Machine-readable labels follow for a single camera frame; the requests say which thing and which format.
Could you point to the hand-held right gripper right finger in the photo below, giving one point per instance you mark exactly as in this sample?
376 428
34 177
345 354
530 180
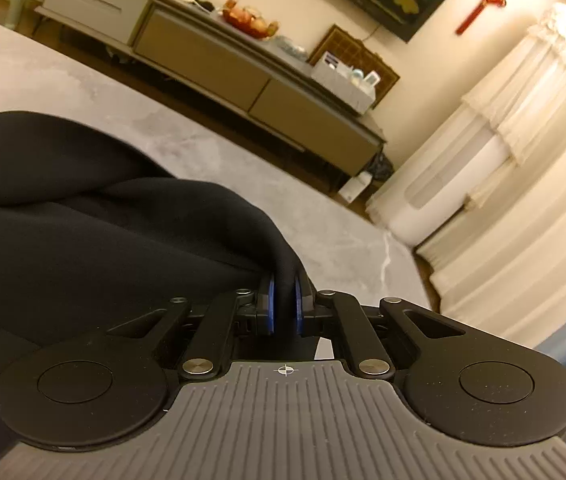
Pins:
299 306

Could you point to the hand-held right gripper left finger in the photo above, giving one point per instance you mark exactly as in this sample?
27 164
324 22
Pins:
270 306

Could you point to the black garment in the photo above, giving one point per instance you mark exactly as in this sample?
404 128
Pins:
88 240

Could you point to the white floor container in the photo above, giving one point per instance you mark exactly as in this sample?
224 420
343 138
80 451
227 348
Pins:
355 187

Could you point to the black patterned bag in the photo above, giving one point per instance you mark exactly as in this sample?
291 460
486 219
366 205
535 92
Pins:
380 167

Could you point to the white standing air conditioner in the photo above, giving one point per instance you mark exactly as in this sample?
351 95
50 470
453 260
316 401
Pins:
433 185

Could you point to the white desktop organizer box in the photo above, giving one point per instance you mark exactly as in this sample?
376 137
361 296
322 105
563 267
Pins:
340 87

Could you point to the cream pleated curtain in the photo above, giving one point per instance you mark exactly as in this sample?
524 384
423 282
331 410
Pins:
528 270

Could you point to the long grey tv cabinet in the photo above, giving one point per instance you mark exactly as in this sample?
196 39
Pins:
198 60

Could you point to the clear plastic packet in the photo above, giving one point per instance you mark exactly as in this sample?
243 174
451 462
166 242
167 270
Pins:
292 49

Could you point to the brown framed grid board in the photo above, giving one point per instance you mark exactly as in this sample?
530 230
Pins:
343 42

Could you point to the red fruit bowl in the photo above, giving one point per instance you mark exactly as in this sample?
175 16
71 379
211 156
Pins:
248 20

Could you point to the small dark object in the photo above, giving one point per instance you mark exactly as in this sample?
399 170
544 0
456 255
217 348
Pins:
205 6

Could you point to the cream lace cover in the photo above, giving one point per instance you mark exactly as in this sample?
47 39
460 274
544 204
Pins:
538 75

